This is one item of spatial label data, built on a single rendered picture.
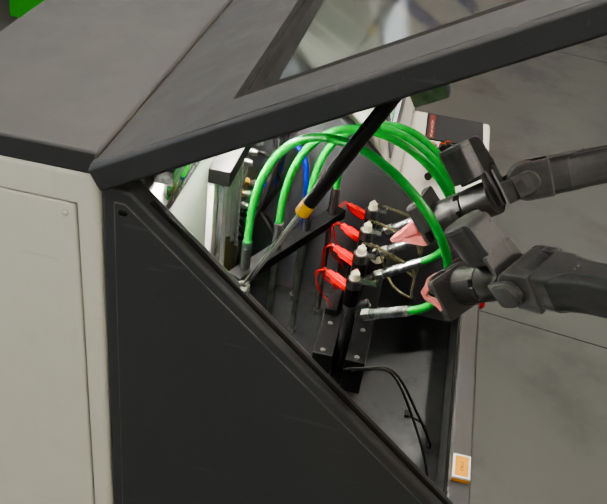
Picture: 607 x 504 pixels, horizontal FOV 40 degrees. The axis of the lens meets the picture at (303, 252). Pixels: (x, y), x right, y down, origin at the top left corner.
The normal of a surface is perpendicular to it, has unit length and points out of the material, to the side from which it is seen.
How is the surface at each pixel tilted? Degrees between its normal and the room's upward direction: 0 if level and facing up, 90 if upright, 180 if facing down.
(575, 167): 59
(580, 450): 0
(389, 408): 0
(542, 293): 108
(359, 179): 90
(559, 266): 37
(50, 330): 90
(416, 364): 0
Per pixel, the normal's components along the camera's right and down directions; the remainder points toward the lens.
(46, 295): -0.20, 0.56
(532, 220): 0.11, -0.80
